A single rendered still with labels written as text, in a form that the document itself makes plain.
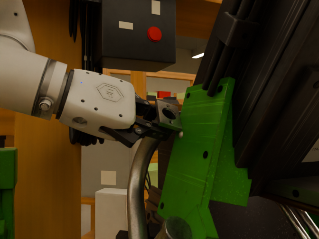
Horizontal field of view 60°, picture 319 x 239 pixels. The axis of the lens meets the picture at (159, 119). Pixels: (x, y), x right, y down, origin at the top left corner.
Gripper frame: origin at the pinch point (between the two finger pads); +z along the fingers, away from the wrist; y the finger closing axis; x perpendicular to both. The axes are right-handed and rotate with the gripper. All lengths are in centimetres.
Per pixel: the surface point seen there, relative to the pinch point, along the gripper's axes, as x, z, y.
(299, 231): -3.6, 17.7, -17.7
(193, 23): -4.2, 13.7, 42.4
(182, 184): 0.4, 2.8, -11.0
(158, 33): -4.4, 0.2, 24.2
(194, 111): -6.1, 2.7, -2.4
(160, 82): 541, 380, 928
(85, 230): 281, 60, 119
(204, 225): -2.7, 2.7, -18.6
